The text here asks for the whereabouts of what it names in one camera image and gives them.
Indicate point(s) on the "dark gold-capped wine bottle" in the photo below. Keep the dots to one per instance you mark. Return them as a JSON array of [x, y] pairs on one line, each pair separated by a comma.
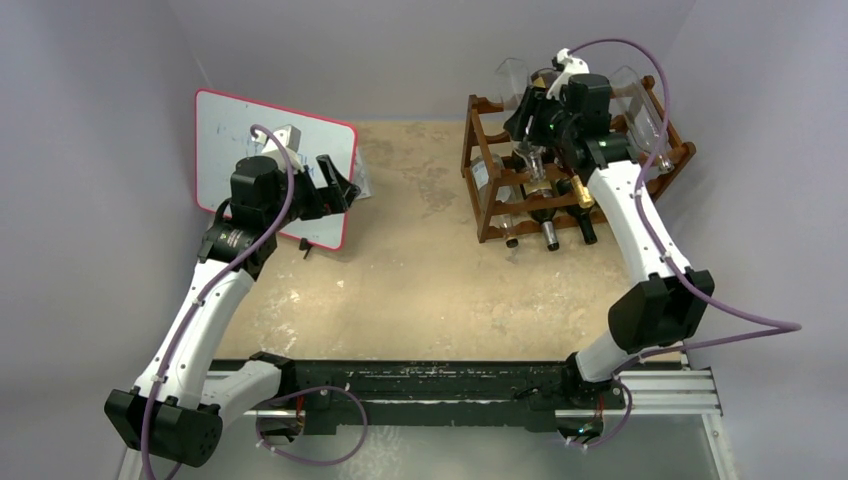
[[543, 78]]

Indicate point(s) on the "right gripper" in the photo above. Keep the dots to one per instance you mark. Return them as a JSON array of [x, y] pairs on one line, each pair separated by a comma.
[[530, 112]]

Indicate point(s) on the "brown wooden wine rack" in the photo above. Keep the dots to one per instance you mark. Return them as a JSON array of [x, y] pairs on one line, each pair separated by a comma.
[[505, 172]]

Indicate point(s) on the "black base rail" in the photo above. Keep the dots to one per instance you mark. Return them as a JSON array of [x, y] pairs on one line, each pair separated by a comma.
[[538, 396]]

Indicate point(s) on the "clear slim glass bottle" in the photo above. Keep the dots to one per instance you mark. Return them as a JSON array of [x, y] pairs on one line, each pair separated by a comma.
[[513, 82]]

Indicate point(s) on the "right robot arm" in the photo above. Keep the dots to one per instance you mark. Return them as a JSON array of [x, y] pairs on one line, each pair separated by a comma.
[[667, 299]]

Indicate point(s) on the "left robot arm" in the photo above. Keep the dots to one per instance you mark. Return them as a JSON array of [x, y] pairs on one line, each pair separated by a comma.
[[173, 411]]

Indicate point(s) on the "clear bottle on rack top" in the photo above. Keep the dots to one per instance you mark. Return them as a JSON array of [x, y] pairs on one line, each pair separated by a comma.
[[641, 117]]

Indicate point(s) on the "red framed whiteboard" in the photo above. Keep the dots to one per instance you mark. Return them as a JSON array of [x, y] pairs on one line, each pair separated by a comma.
[[248, 193]]

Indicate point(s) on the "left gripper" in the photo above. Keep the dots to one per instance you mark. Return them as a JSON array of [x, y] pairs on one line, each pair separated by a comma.
[[333, 199]]

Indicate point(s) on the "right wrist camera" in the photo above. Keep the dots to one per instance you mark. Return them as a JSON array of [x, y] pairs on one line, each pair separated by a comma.
[[568, 64]]

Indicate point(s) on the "dark wine bottle right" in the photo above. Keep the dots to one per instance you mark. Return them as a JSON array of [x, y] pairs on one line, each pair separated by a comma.
[[582, 215]]

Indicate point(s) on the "clear labelled bottle in rack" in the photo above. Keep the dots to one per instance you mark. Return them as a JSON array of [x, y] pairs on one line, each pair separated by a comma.
[[504, 223]]

